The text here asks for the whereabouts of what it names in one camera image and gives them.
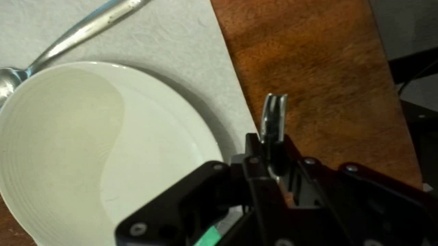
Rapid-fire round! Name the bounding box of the white round plate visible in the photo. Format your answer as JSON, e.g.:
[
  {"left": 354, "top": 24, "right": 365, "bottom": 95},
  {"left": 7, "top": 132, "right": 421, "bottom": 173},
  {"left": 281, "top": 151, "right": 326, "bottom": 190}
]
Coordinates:
[{"left": 0, "top": 60, "right": 226, "bottom": 246}]

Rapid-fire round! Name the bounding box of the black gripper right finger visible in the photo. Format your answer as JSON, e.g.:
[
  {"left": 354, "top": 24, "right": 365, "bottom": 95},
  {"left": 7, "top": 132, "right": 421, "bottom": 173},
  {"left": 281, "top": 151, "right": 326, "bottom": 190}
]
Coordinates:
[{"left": 278, "top": 135, "right": 438, "bottom": 246}]

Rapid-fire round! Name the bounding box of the silver spoon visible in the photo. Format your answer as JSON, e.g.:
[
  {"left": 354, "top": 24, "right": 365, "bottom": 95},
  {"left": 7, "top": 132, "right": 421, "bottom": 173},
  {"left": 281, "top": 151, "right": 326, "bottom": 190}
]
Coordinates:
[{"left": 0, "top": 0, "right": 152, "bottom": 109}]

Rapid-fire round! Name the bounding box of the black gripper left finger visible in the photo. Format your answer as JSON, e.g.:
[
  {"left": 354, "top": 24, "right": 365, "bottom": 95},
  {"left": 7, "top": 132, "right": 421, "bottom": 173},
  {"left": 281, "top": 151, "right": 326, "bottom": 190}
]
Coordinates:
[{"left": 114, "top": 132, "right": 295, "bottom": 246}]

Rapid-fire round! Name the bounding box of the green folded napkin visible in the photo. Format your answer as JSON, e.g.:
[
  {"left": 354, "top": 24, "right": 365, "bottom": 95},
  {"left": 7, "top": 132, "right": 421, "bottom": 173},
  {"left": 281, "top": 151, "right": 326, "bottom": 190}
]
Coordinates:
[{"left": 195, "top": 225, "right": 225, "bottom": 246}]

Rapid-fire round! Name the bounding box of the silver fork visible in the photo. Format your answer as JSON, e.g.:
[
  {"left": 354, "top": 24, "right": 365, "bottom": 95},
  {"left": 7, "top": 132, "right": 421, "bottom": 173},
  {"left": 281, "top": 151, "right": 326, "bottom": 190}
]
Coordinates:
[{"left": 261, "top": 91, "right": 289, "bottom": 180}]

